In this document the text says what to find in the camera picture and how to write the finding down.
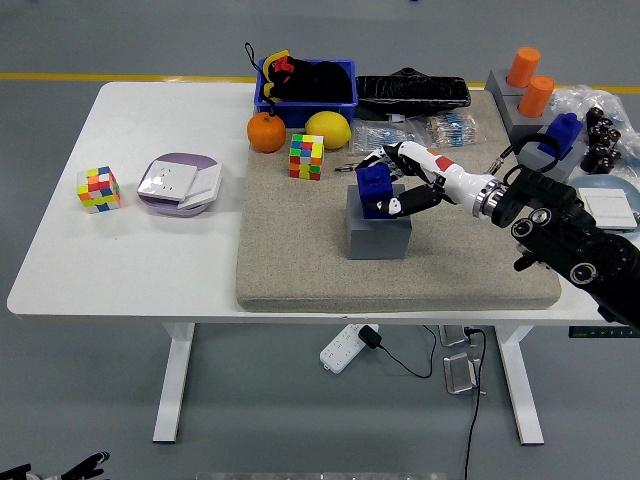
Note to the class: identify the yellow lemon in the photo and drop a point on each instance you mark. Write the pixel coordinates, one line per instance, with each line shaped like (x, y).
(328, 130)

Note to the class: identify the grey round seal holder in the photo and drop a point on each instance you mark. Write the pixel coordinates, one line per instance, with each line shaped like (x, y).
(496, 82)
(517, 122)

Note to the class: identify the clear bag of mixed resistors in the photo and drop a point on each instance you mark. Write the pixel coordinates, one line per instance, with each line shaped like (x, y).
(452, 130)

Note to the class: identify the light blue plate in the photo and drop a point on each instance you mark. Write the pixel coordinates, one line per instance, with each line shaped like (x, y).
(607, 181)

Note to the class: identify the grey-brown fabric mat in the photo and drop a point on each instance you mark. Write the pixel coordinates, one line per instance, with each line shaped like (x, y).
(310, 250)

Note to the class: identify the black cloth pouch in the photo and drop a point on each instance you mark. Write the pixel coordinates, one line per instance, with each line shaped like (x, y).
(320, 82)

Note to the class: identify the small black cylinder knob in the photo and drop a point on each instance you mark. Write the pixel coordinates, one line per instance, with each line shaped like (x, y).
(613, 137)
(595, 116)
(592, 160)
(610, 162)
(598, 135)
(606, 125)

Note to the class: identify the grey square seal holder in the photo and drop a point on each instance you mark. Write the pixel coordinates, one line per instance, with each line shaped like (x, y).
(531, 156)
(380, 242)

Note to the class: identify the scrambled rubik's cube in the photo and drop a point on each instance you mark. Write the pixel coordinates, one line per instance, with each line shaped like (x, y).
(306, 157)
(99, 190)

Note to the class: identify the purple plate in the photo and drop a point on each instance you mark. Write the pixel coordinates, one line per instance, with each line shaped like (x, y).
(186, 158)

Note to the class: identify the blue square seal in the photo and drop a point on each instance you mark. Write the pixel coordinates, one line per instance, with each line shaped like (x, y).
(372, 187)
(567, 130)

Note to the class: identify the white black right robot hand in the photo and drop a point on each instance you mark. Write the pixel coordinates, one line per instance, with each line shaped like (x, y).
(445, 170)

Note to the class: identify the blue plastic bin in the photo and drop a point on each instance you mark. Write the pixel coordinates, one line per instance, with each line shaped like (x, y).
(300, 112)

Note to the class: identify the black wrapped long device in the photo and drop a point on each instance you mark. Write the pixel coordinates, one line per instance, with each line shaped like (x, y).
(410, 95)

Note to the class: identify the metal floor bracket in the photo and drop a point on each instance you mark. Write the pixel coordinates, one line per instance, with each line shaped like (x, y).
(461, 375)
(454, 337)

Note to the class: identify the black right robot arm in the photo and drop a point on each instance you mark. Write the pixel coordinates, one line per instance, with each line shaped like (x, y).
(565, 220)

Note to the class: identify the white power strip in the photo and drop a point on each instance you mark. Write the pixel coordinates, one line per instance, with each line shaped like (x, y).
(340, 350)

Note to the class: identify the white wall socket panel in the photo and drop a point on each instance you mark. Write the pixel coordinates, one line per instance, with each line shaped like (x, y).
(167, 180)

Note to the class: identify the yellow black red tool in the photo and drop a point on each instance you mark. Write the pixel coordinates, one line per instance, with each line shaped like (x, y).
(272, 62)

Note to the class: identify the black plug adapter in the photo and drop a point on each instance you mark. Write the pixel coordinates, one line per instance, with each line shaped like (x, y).
(371, 336)

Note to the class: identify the black table control panel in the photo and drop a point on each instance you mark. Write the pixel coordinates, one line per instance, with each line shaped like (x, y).
(595, 333)

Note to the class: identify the crumpled clear plastic bag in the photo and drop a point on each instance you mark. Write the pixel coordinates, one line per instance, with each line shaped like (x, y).
(575, 97)

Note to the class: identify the white table leg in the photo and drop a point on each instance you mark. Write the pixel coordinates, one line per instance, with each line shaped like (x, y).
(522, 395)
(172, 390)

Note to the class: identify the orange cylinder seal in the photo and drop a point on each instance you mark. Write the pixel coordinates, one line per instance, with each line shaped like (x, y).
(524, 67)
(536, 97)

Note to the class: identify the orange fruit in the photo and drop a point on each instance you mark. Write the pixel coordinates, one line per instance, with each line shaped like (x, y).
(266, 132)

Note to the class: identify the clear bag of blue resistors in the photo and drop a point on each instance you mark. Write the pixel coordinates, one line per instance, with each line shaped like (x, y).
(375, 135)

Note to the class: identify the white wall switch panel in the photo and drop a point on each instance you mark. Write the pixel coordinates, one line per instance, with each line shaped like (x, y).
(612, 202)
(207, 182)

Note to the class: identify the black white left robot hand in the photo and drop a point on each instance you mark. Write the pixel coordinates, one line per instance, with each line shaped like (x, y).
(87, 467)

